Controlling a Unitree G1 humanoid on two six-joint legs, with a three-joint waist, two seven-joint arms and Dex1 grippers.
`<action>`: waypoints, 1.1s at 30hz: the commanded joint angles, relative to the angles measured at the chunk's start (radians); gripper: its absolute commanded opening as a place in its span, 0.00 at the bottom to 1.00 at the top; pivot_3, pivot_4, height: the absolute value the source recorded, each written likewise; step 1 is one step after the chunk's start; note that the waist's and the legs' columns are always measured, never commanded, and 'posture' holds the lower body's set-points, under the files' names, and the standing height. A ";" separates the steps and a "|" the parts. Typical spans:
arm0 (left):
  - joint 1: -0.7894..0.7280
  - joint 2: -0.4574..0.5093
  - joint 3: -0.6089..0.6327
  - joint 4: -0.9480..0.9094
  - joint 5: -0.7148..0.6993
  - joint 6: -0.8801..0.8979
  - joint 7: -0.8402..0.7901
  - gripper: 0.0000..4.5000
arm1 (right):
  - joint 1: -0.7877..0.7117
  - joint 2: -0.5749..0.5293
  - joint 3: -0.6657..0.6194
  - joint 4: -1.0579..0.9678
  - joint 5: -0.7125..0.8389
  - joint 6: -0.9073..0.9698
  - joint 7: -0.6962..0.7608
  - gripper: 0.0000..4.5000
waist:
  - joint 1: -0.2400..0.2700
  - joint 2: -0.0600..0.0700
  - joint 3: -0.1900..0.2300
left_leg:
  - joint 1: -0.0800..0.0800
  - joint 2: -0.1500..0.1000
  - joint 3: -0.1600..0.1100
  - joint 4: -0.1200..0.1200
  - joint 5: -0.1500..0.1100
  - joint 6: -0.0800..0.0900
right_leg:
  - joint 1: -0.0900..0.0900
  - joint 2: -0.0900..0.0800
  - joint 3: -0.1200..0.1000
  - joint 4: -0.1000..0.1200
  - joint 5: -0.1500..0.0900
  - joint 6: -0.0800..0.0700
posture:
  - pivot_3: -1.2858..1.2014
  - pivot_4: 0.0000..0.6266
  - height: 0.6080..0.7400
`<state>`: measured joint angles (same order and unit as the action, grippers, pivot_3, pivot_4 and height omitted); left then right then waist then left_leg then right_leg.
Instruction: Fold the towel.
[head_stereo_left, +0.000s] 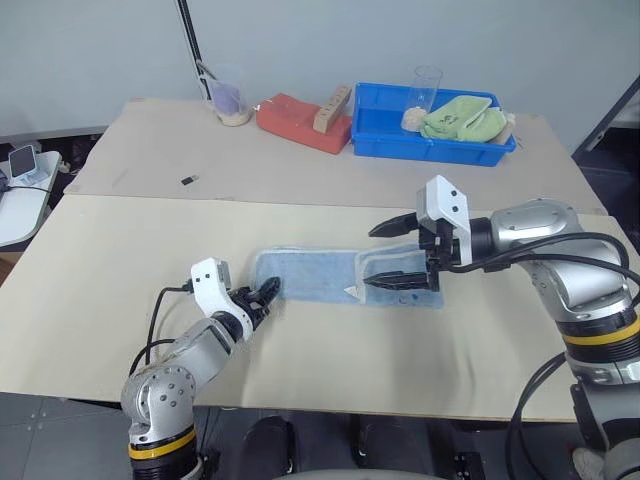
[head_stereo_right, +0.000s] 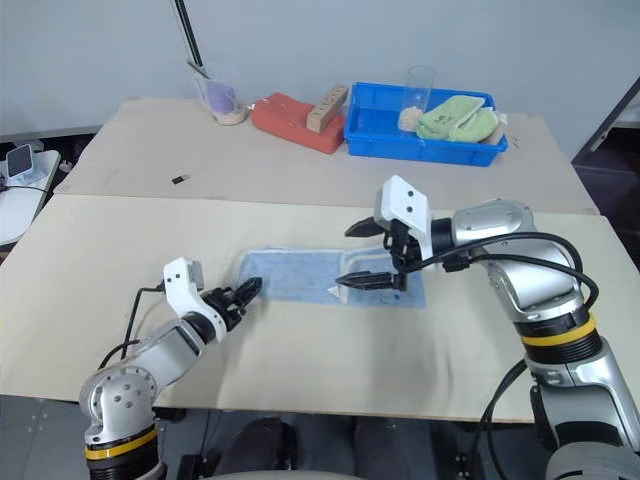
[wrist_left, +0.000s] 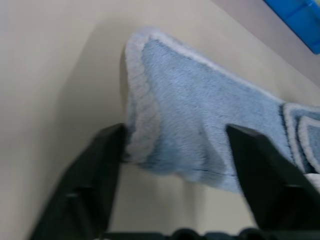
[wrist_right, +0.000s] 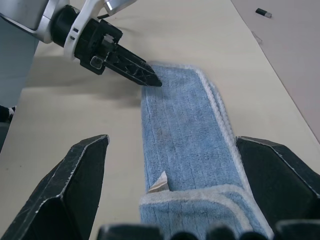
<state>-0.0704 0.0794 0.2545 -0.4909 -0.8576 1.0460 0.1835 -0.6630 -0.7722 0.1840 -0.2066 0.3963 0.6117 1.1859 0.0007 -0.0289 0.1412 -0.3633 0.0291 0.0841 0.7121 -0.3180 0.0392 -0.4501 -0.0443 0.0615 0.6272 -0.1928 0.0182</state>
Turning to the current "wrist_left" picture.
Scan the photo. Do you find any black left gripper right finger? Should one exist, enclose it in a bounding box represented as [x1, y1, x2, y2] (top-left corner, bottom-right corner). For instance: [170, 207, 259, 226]
[225, 123, 320, 232]

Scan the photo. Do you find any blue plastic bin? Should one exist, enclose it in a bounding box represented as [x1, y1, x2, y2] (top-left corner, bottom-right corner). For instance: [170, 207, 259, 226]
[262, 0, 320, 55]

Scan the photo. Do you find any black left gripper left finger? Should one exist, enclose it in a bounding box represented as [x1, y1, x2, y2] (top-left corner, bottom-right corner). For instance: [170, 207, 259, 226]
[29, 123, 127, 240]

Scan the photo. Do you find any light blue terry towel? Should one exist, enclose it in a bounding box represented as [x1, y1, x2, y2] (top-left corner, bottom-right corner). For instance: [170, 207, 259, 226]
[123, 24, 320, 198]

